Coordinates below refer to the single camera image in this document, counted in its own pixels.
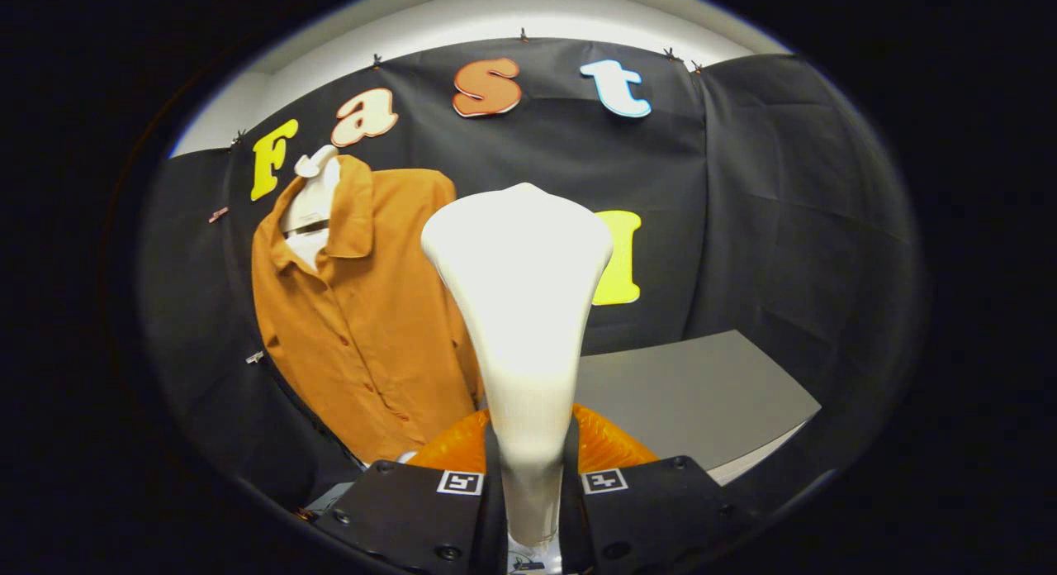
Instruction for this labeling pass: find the black backdrop cloth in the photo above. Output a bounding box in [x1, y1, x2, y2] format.
[136, 38, 922, 510]

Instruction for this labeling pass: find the white garment steamer head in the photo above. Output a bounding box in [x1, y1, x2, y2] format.
[421, 183, 614, 551]

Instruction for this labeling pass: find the brown button-up shirt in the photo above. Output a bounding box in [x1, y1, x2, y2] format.
[251, 155, 486, 464]

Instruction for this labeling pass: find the row of black clips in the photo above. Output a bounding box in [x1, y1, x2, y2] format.
[231, 27, 704, 145]

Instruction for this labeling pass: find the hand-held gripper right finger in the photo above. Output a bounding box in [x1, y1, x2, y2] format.
[562, 403, 756, 575]

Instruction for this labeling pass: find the white mannequin torso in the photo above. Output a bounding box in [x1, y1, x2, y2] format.
[279, 145, 342, 272]

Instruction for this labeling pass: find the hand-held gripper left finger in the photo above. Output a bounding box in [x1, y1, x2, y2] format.
[314, 406, 506, 575]

